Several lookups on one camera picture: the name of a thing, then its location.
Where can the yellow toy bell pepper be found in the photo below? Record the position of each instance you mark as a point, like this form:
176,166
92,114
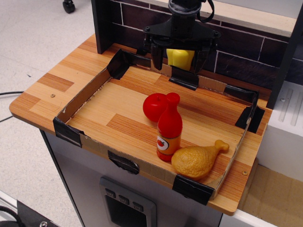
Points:
180,58

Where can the white toy sink unit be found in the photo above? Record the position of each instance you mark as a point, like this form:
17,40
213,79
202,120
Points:
281,149

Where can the black caster wheel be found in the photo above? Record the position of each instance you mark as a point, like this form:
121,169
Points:
68,6

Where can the cardboard fence with black tape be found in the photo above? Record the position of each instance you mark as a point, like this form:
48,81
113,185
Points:
106,117

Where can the red hot sauce bottle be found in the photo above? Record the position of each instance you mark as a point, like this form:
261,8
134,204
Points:
170,127

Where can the yellow toy chicken drumstick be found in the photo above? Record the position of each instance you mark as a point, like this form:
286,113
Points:
195,162

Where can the grey oven control panel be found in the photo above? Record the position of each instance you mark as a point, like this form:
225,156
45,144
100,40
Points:
125,208

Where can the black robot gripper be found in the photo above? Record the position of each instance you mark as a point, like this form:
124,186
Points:
183,33

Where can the red toy tomato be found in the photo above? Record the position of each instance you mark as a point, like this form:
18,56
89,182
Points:
154,106

